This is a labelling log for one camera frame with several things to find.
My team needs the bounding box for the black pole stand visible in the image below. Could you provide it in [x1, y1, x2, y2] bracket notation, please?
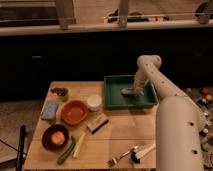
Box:
[16, 125, 26, 171]

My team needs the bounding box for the white cup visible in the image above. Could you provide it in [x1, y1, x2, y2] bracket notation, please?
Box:
[86, 95, 102, 112]

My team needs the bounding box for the green toy cucumber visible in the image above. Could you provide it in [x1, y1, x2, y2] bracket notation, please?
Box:
[57, 136, 76, 165]

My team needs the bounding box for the pale yellow toy stick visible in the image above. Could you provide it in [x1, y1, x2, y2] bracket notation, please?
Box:
[73, 132, 86, 159]

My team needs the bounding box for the silver fork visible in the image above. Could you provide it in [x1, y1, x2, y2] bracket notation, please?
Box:
[107, 146, 138, 167]

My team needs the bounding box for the light blue towel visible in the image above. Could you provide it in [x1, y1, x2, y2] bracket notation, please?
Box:
[121, 88, 144, 96]

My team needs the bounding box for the wooden railing shelf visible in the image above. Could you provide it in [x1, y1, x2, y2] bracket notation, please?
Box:
[0, 0, 213, 36]

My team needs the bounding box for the white handled black brush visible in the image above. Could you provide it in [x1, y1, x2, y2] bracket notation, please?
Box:
[130, 143, 156, 164]

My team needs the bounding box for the green plastic tray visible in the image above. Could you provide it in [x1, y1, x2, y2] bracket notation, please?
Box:
[104, 75, 158, 110]

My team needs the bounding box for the orange bowl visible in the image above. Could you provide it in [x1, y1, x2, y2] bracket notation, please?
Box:
[61, 100, 88, 126]

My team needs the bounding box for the yellow orange toy food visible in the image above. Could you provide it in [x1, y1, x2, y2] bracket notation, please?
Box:
[51, 131, 65, 145]

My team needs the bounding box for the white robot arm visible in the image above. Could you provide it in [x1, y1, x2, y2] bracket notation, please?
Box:
[134, 55, 205, 171]

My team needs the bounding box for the wooden table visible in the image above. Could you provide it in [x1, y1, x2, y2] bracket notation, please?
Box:
[24, 81, 158, 171]

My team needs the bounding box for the blue sponge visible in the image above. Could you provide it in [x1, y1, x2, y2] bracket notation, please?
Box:
[41, 101, 59, 120]

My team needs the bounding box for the dark brown bowl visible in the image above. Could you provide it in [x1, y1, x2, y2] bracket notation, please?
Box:
[42, 124, 69, 151]

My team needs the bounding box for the small bowl with dark food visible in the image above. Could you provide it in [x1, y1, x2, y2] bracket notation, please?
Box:
[51, 87, 68, 101]

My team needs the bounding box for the wooden black eraser block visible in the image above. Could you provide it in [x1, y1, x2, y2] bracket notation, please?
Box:
[87, 114, 109, 134]

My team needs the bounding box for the bottles cluster on floor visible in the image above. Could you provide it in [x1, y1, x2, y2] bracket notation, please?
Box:
[186, 87, 213, 144]

